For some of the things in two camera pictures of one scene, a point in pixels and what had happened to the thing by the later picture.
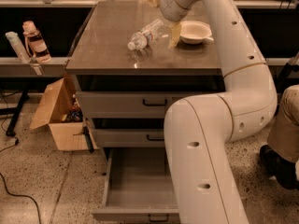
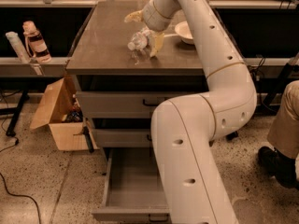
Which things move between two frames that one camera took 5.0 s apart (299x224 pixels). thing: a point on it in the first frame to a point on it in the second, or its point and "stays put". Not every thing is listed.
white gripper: (168, 4) to (151, 18)
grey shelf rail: (12, 67) stays put
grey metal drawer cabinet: (131, 63) stays put
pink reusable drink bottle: (35, 43) stays put
